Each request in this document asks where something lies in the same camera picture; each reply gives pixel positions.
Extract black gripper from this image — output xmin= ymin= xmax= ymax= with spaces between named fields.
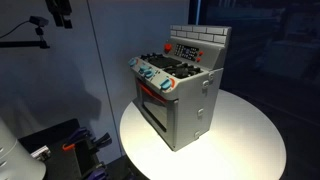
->
xmin=44 ymin=0 xmax=74 ymax=29

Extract grey toy stove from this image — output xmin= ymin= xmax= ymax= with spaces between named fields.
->
xmin=128 ymin=24 xmax=233 ymax=153

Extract black webcam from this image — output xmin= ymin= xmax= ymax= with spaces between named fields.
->
xmin=29 ymin=15 xmax=50 ymax=28

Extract orange clamp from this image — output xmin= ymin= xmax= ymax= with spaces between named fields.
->
xmin=61 ymin=143 xmax=76 ymax=152

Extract white rounded housing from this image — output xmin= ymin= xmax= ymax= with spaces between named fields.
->
xmin=0 ymin=116 xmax=47 ymax=180

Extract thin black camera cable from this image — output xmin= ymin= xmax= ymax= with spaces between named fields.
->
xmin=0 ymin=20 xmax=32 ymax=39

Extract black camera boom stand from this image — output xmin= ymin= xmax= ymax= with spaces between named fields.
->
xmin=0 ymin=26 xmax=51 ymax=50

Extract purple handled clamp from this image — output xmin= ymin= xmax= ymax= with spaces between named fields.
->
xmin=66 ymin=126 xmax=92 ymax=145
xmin=81 ymin=162 xmax=108 ymax=180

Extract black handled clamp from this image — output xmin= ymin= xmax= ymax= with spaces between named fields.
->
xmin=92 ymin=132 xmax=113 ymax=148

